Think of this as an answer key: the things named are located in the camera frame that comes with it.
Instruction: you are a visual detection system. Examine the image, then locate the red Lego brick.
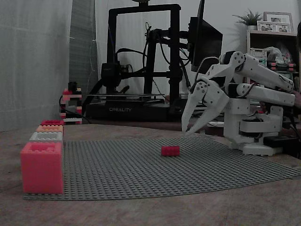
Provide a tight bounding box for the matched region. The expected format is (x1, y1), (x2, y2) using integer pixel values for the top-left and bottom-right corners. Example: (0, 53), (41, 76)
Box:
(161, 145), (181, 157)

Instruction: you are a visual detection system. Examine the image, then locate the grey Lego baseplate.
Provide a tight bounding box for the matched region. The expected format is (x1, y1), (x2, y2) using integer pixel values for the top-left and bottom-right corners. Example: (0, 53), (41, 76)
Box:
(23, 135), (301, 201)

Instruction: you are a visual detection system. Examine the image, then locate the red white brick tower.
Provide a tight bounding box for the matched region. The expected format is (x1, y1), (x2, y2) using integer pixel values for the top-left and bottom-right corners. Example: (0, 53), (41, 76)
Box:
(59, 87), (83, 125)

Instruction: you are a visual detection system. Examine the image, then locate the dark red lego block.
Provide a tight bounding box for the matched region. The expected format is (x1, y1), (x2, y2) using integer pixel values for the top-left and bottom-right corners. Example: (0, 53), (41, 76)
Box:
(41, 120), (64, 126)

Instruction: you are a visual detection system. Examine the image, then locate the orange lego block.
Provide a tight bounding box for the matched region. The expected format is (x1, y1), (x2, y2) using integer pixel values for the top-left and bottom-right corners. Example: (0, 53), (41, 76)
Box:
(36, 125), (64, 133)

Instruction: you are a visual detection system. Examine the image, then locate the grey lego block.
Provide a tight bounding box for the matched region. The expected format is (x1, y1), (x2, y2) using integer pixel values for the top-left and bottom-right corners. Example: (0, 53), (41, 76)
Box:
(29, 131), (64, 143)

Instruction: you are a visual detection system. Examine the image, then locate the large pink lego block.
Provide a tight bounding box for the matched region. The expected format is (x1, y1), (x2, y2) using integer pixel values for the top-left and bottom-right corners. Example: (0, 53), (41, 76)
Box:
(20, 142), (64, 194)

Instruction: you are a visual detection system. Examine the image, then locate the black computer monitor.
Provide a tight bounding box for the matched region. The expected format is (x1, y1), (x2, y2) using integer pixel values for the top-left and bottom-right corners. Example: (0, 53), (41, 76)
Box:
(188, 0), (223, 73)

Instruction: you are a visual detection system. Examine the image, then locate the black Creality 3D printer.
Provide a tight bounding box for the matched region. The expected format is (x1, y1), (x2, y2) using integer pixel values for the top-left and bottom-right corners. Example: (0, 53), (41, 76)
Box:
(85, 0), (189, 122)

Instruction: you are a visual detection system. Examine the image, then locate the wooden shelf unit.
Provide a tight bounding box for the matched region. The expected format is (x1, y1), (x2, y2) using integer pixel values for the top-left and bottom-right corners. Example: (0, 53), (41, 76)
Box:
(246, 29), (301, 83)

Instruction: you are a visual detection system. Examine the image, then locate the small potted green plant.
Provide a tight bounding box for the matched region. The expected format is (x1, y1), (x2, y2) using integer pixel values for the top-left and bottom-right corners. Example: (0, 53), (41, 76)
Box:
(232, 8), (263, 31)

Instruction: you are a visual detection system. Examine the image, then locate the wide white photo frame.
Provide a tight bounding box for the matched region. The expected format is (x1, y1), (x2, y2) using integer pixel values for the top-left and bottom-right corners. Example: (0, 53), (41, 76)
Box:
(256, 20), (292, 33)

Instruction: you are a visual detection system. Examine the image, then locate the large white photo frame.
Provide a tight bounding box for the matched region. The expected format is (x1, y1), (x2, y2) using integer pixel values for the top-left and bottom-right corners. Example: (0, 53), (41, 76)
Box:
(263, 11), (294, 32)

